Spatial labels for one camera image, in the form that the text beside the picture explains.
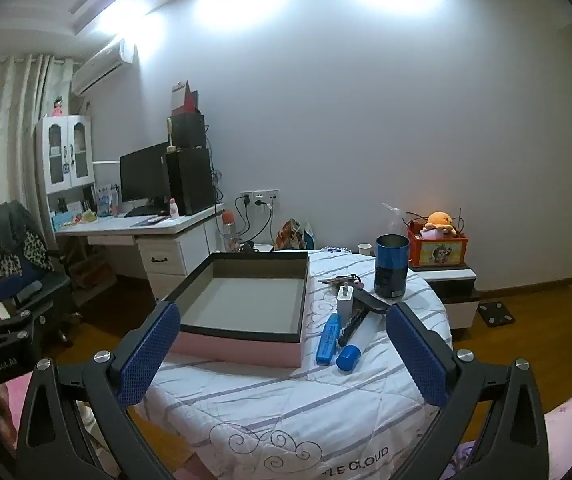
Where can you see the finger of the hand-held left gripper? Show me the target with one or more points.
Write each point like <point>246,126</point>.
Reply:
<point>6,329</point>
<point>1,294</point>

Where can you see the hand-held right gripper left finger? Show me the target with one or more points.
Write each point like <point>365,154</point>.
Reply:
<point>148,355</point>

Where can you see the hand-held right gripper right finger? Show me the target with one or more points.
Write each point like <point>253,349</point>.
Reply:
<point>416,360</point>

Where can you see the clear tube with blue cap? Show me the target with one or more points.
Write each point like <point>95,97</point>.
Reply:
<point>348,357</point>

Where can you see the black hair clip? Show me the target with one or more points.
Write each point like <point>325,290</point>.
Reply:
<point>351,330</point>

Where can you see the black remote control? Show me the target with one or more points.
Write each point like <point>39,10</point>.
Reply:
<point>371,302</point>

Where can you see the white charger plug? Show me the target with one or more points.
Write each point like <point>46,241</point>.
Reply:
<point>344,305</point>

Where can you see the blue highlighter pen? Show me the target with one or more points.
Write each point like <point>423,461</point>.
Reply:
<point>327,340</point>

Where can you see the blue and black metal cup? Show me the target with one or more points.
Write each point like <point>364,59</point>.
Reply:
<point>391,265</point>

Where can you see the pink box with dark rim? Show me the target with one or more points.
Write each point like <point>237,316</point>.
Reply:
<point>246,300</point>

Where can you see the leopard print cloth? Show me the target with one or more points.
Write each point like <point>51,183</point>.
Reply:
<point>28,252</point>

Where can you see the black office chair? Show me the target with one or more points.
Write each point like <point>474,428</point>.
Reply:
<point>51,295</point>

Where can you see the low white bedside cabinet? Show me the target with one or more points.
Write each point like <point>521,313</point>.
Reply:
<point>456,290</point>

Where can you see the black bathroom scale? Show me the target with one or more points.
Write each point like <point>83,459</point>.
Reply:
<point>496,314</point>

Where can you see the white desk with drawers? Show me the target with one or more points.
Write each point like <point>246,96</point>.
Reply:
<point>166,255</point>

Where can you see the red tin box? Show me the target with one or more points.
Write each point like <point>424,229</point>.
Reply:
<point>438,252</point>

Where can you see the white paper cup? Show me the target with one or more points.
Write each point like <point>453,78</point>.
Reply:
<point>364,249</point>

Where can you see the wet wipes pack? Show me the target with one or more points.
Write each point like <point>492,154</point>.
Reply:
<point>335,249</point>

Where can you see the orange plush toy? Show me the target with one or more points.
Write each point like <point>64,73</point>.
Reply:
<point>438,222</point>

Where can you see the pink lotion bottle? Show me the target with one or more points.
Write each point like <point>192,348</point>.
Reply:
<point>174,208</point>

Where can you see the water bottle with red cap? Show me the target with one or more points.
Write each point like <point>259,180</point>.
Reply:
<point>229,230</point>

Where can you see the clear plastic bag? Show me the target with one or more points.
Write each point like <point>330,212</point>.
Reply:
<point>391,210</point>

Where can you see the white glass-door cabinet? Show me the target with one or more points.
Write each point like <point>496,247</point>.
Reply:
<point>66,155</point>

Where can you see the beige curtain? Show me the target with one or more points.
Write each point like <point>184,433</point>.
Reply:
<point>1,135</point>

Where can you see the blue and white bag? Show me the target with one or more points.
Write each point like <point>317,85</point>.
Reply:
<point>309,237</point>

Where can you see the pink blanket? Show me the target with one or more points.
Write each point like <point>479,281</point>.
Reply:
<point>571,420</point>

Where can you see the colourful snack bag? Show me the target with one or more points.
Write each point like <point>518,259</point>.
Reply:
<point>288,235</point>

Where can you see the black computer monitor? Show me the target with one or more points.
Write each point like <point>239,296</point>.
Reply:
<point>143,175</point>

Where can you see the black computer tower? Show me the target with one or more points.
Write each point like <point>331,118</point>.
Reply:
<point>191,180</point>

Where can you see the small pink doll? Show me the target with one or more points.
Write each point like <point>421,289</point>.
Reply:
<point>58,107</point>

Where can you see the black speaker box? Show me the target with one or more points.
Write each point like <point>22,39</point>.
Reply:
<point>188,130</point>

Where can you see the white air conditioner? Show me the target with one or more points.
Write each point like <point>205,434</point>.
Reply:
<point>98,67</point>

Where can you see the red paper bag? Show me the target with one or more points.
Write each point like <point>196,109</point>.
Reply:
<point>183,100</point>

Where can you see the white wall socket strip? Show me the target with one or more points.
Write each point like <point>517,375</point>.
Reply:
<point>260,194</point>

